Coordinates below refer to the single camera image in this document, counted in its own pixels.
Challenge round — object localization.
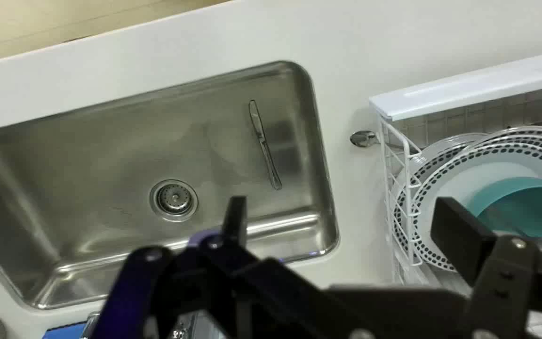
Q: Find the white plate with black dots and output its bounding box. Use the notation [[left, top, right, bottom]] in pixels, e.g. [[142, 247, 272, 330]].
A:
[[390, 125, 542, 274]]

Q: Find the white wire dish rack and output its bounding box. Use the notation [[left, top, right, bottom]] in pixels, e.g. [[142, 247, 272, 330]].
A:
[[375, 87, 542, 279]]

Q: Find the small chrome round knob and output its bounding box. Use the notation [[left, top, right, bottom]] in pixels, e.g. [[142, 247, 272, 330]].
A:
[[349, 129, 381, 151]]

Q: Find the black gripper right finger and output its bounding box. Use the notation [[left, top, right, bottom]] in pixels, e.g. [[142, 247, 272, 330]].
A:
[[432, 196, 542, 339]]

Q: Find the silver table knife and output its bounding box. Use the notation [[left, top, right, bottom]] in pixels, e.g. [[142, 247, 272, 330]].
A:
[[247, 99, 285, 193]]

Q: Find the round metal sink drain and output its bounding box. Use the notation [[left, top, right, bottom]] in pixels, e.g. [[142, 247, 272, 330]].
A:
[[149, 178, 202, 223]]

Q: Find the teal bowl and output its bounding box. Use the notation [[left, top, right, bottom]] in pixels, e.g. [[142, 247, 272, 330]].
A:
[[464, 176, 542, 253]]

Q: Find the stainless steel sink basin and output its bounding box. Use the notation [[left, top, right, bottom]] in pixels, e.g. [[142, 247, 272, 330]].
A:
[[0, 59, 343, 313]]

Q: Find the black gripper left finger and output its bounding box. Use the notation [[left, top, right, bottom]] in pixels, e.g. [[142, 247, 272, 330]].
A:
[[91, 195, 353, 339]]

